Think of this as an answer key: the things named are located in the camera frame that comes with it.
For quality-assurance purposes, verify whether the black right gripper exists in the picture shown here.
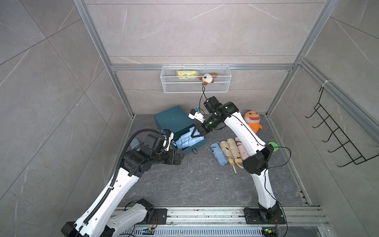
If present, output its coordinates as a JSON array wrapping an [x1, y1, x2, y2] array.
[[190, 116, 221, 138]]

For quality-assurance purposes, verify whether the light blue umbrella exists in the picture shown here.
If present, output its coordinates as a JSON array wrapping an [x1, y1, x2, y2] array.
[[175, 131, 205, 150], [210, 143, 228, 166]]

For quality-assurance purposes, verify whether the teal drawer cabinet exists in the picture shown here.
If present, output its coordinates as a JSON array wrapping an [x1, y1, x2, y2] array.
[[154, 105, 207, 156]]

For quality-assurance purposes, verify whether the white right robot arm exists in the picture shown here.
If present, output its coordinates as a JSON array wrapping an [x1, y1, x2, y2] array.
[[189, 96, 281, 223]]

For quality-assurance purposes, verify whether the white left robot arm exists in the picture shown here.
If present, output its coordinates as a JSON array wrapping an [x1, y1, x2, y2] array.
[[61, 129, 184, 237]]

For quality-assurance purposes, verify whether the beige folded umbrella left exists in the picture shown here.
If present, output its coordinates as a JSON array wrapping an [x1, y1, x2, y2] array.
[[220, 141, 236, 173]]

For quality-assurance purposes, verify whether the beige folded umbrella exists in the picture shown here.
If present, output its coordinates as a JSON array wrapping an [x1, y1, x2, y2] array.
[[220, 141, 236, 173], [227, 138, 243, 169]]

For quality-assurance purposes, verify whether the beige folded umbrella right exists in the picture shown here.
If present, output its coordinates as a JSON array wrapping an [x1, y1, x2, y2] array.
[[227, 138, 243, 169]]

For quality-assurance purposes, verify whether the pink folded umbrella left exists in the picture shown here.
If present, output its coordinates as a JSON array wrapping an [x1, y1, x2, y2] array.
[[235, 137, 250, 161]]

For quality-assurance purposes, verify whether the blue grey cylinder case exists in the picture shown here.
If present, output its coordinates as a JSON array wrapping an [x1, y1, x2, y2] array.
[[129, 138, 141, 151]]

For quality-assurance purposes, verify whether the brown white plush dog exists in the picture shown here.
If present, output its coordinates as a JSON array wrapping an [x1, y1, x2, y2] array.
[[199, 73, 218, 87]]

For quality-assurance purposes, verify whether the yellow item in basket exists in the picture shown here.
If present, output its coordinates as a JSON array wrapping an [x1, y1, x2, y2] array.
[[176, 70, 198, 81]]

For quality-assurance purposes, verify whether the orange shark plush toy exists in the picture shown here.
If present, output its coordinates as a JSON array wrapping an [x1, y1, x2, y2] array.
[[244, 111, 263, 133]]

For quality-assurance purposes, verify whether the green lidded round tin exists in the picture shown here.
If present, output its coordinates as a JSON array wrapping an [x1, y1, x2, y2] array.
[[268, 142, 279, 153]]

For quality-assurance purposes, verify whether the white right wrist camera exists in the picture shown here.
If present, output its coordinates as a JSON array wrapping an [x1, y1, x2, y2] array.
[[188, 108, 205, 123]]

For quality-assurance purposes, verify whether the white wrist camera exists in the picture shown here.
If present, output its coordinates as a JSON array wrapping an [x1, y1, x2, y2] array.
[[162, 129, 174, 151], [188, 108, 205, 123]]

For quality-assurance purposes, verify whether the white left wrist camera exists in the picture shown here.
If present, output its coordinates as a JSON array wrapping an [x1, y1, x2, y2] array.
[[162, 129, 174, 151]]

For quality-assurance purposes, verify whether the white wire wall basket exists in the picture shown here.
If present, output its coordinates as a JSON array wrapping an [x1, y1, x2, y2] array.
[[160, 65, 232, 93]]

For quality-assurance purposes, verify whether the black wire wall hook rack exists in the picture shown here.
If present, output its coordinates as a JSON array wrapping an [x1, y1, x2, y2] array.
[[306, 87, 379, 168]]

